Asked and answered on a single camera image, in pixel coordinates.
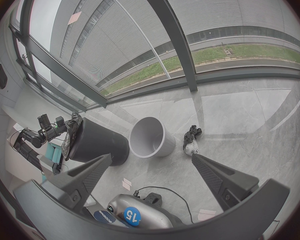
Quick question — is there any black plastic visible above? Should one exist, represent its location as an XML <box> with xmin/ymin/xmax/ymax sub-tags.
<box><xmin>182</xmin><ymin>125</ymin><xmax>202</xmax><ymax>151</ymax></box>

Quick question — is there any black plastic bag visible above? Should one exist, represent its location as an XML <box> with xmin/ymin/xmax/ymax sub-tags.
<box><xmin>61</xmin><ymin>111</ymin><xmax>83</xmax><ymax>162</ymax></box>

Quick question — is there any white printed paper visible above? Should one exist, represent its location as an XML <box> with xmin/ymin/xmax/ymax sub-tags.
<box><xmin>186</xmin><ymin>141</ymin><xmax>199</xmax><ymax>157</ymax></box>

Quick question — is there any black cable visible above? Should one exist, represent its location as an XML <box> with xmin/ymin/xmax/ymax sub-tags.
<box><xmin>133</xmin><ymin>186</ymin><xmax>194</xmax><ymax>224</ymax></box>

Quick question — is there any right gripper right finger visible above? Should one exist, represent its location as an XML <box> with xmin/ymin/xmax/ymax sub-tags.
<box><xmin>191</xmin><ymin>153</ymin><xmax>260</xmax><ymax>211</ymax></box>

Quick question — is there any window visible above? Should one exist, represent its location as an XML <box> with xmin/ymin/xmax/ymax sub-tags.
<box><xmin>9</xmin><ymin>0</ymin><xmax>300</xmax><ymax>109</ymax></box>

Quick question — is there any grey trash bin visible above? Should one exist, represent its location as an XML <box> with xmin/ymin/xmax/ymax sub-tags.
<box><xmin>129</xmin><ymin>117</ymin><xmax>176</xmax><ymax>159</ymax></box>

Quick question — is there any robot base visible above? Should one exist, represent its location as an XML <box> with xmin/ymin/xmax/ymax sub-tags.
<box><xmin>85</xmin><ymin>193</ymin><xmax>183</xmax><ymax>229</ymax></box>

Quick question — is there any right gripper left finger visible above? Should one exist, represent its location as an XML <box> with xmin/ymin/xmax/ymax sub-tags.
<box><xmin>49</xmin><ymin>153</ymin><xmax>113</xmax><ymax>213</ymax></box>

